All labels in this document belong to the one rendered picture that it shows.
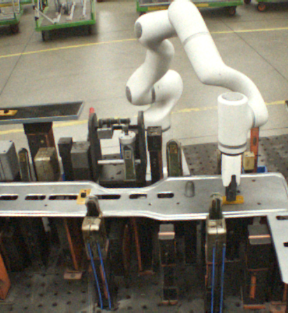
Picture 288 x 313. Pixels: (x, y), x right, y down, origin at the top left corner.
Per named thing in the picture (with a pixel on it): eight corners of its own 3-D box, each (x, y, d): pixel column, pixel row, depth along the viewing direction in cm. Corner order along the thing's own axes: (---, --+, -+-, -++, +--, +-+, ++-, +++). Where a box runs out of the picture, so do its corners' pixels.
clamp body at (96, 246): (91, 311, 141) (73, 232, 124) (96, 285, 152) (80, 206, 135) (119, 311, 140) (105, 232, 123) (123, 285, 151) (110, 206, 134)
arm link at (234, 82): (223, 42, 138) (263, 128, 132) (179, 49, 133) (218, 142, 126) (234, 27, 130) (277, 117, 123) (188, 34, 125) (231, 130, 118)
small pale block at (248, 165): (239, 239, 166) (244, 156, 148) (238, 234, 169) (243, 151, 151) (248, 239, 166) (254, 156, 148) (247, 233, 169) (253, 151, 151)
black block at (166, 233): (158, 309, 140) (152, 244, 126) (159, 286, 150) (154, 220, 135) (183, 309, 140) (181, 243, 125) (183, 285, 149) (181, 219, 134)
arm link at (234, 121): (238, 128, 133) (212, 136, 130) (239, 87, 126) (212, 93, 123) (254, 140, 126) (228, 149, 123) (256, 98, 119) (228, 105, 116)
